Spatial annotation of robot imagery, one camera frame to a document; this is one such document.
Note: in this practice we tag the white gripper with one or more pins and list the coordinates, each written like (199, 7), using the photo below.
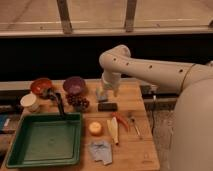
(111, 81)

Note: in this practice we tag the yellow banana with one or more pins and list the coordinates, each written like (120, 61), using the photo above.
(113, 129)

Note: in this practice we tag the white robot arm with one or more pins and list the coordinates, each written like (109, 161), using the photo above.
(192, 141)

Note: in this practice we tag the purple bowl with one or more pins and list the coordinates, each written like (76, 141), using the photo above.
(74, 85)

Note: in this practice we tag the red bowl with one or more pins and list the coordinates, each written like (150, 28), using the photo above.
(38, 85)

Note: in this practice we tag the blue sponge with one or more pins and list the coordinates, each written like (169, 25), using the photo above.
(101, 95)

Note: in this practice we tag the black rectangular block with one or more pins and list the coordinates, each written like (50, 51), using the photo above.
(107, 107)

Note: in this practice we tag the orange carrot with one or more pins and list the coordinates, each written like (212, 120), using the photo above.
(122, 120)

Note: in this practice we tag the bunch of dark grapes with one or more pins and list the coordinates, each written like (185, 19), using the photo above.
(78, 102)

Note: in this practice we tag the metal spoon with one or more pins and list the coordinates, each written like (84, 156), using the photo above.
(135, 127)

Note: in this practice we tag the yellow apple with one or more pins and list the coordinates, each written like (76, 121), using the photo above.
(95, 128)

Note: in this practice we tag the grey crumpled cloth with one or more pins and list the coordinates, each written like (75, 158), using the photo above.
(101, 151)

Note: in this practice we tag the white cup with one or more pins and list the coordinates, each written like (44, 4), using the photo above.
(30, 102)

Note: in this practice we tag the green plastic tray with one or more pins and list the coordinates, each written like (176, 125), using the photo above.
(45, 141)

